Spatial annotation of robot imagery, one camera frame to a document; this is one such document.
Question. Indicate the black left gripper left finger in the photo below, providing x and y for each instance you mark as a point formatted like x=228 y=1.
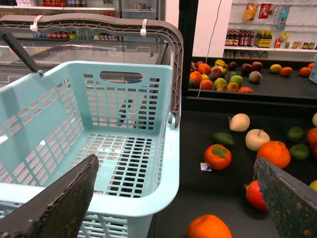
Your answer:
x=59 y=210

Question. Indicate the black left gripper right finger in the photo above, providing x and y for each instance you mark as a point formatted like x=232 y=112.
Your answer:
x=292 y=205

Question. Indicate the yellow lemon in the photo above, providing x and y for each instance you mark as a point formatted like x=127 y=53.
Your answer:
x=275 y=68
x=313 y=185

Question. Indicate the red pomegranate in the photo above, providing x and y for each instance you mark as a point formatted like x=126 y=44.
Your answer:
x=254 y=196

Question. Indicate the green lime lower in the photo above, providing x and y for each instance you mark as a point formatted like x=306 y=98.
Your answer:
x=299 y=152

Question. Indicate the green lime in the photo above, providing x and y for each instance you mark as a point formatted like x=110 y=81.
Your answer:
x=299 y=152
x=295 y=134

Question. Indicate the large orange near persimmon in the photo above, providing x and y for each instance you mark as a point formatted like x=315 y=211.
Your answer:
x=276 y=152

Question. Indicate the green lime upper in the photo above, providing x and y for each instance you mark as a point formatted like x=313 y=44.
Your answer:
x=295 y=134

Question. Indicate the pale yellow apple with stem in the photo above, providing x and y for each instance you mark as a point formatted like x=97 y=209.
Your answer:
x=255 y=138

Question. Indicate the orange persimmon with green calyx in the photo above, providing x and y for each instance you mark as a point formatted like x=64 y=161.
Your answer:
x=218 y=157

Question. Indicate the orange at bottom edge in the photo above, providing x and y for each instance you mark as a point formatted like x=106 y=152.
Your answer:
x=208 y=226

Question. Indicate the light blue shopping basket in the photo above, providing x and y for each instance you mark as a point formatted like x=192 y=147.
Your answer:
x=50 y=122

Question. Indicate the dark green avocado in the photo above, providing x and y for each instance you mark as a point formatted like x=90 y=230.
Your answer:
x=224 y=139

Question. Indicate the cream white pear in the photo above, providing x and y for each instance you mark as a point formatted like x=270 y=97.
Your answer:
x=239 y=122

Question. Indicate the blue basket at right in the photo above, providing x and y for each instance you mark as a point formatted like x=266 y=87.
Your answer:
x=313 y=74

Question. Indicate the glass top freezer chest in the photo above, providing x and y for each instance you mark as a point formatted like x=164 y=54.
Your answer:
x=50 y=53

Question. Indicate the grey basket handle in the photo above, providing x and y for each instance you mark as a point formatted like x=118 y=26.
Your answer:
x=68 y=22

